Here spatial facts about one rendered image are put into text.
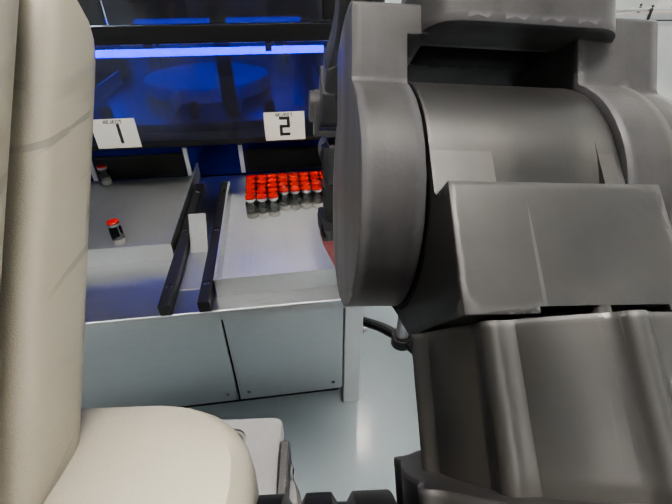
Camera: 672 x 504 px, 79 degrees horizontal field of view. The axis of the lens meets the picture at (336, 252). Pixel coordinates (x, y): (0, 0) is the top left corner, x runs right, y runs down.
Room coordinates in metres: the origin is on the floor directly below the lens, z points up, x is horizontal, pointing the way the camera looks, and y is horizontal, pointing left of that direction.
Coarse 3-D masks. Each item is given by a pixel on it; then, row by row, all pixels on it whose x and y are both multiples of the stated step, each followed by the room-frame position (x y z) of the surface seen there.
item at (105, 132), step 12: (96, 120) 0.80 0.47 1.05; (108, 120) 0.80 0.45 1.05; (120, 120) 0.81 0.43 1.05; (132, 120) 0.81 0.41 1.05; (96, 132) 0.80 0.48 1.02; (108, 132) 0.80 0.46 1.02; (132, 132) 0.81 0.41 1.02; (108, 144) 0.80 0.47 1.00; (120, 144) 0.80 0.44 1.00; (132, 144) 0.81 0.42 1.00
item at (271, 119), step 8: (264, 112) 0.85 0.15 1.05; (272, 112) 0.85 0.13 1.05; (280, 112) 0.85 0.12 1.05; (288, 112) 0.85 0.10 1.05; (296, 112) 0.85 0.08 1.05; (264, 120) 0.84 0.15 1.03; (272, 120) 0.85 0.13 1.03; (280, 120) 0.85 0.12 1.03; (296, 120) 0.85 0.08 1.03; (304, 120) 0.86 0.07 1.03; (272, 128) 0.85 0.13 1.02; (288, 128) 0.85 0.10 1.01; (296, 128) 0.85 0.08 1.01; (304, 128) 0.86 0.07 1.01; (272, 136) 0.85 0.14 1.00; (280, 136) 0.85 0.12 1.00; (288, 136) 0.85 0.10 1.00; (296, 136) 0.85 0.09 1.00; (304, 136) 0.86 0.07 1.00
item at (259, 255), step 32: (224, 224) 0.64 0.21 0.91; (256, 224) 0.68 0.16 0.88; (288, 224) 0.68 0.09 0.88; (224, 256) 0.57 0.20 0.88; (256, 256) 0.57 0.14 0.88; (288, 256) 0.57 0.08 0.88; (320, 256) 0.57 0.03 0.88; (224, 288) 0.47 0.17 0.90; (256, 288) 0.48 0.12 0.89; (288, 288) 0.49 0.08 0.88
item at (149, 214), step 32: (96, 192) 0.81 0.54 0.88; (128, 192) 0.81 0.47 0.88; (160, 192) 0.81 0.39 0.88; (192, 192) 0.79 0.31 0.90; (96, 224) 0.68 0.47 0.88; (128, 224) 0.68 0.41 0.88; (160, 224) 0.68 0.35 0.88; (96, 256) 0.55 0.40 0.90; (128, 256) 0.56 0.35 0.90; (160, 256) 0.56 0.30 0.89
